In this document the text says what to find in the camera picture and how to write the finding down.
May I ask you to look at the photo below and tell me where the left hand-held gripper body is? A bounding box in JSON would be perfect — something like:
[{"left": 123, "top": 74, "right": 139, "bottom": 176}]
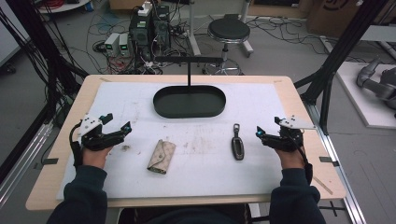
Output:
[{"left": 78, "top": 114, "right": 124, "bottom": 152}]

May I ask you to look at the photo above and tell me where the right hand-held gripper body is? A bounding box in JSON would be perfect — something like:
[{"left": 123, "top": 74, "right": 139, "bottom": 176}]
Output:
[{"left": 262, "top": 115, "right": 317, "bottom": 153}]

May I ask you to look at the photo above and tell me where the black car key fob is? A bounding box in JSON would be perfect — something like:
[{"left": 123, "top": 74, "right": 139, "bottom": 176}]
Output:
[{"left": 231, "top": 123, "right": 246, "bottom": 161}]

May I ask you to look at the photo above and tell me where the beige key pouch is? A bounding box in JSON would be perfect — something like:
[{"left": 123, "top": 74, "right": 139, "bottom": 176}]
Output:
[{"left": 147, "top": 139, "right": 177, "bottom": 175}]

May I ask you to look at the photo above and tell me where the black oval tray key stand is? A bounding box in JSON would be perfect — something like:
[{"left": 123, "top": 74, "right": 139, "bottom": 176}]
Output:
[{"left": 152, "top": 55, "right": 227, "bottom": 119}]

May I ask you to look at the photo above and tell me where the person's left hand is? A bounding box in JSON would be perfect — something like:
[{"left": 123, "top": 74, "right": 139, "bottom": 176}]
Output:
[{"left": 81, "top": 147, "right": 113, "bottom": 171}]

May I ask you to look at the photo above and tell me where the person's right hand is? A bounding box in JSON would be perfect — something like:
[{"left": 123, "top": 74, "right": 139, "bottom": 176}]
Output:
[{"left": 275, "top": 148, "right": 306, "bottom": 171}]

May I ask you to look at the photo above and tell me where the brown tape strip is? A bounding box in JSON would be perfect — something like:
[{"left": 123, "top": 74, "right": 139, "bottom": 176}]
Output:
[{"left": 312, "top": 176, "right": 334, "bottom": 196}]

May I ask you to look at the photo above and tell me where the white table mat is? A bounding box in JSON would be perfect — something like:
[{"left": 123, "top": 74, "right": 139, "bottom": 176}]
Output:
[{"left": 55, "top": 81, "right": 289, "bottom": 200}]

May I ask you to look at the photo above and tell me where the grey power supply unit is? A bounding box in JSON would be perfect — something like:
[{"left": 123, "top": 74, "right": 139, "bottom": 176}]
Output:
[
  {"left": 104, "top": 32, "right": 120, "bottom": 57},
  {"left": 119, "top": 33, "right": 132, "bottom": 58}
]

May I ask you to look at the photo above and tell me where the black tape cross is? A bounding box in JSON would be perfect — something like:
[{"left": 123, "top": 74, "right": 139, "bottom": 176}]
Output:
[{"left": 318, "top": 200, "right": 347, "bottom": 217}]

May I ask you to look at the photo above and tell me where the white platform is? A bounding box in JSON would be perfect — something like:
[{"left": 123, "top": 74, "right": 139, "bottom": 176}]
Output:
[{"left": 335, "top": 61, "right": 396, "bottom": 130}]

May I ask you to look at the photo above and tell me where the black computer tower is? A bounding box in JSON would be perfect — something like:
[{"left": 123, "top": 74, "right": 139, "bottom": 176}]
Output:
[
  {"left": 129, "top": 10, "right": 154, "bottom": 61},
  {"left": 152, "top": 4, "right": 172, "bottom": 52}
]

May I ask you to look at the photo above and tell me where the black round stool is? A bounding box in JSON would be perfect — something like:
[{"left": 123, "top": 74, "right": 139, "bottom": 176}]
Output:
[{"left": 202, "top": 13, "right": 255, "bottom": 77}]

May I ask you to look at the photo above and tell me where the person's torso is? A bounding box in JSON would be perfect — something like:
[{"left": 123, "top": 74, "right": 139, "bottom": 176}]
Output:
[{"left": 118, "top": 203, "right": 253, "bottom": 224}]

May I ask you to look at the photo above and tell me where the white power strip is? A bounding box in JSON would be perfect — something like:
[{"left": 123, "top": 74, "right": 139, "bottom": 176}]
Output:
[{"left": 137, "top": 1, "right": 153, "bottom": 17}]

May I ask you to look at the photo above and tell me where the white round table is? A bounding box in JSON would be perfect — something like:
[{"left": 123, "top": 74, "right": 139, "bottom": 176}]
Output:
[{"left": 36, "top": 0, "right": 92, "bottom": 15}]

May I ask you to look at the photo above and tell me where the cardboard box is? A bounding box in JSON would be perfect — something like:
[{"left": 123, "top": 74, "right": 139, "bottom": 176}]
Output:
[{"left": 306, "top": 0, "right": 379, "bottom": 39}]

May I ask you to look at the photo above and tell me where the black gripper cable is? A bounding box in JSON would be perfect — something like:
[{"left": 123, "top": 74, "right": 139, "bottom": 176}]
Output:
[
  {"left": 292, "top": 136, "right": 314, "bottom": 185},
  {"left": 68, "top": 121, "right": 84, "bottom": 169}
]

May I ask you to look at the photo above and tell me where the aluminium rail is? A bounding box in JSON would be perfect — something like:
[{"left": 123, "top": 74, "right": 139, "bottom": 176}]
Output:
[
  {"left": 0, "top": 120, "right": 54, "bottom": 207},
  {"left": 306, "top": 102, "right": 368, "bottom": 224}
]

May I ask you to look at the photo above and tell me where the black frame post with cables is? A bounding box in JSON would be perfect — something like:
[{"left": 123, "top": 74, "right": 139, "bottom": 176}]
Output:
[{"left": 0, "top": 0, "right": 90, "bottom": 125}]

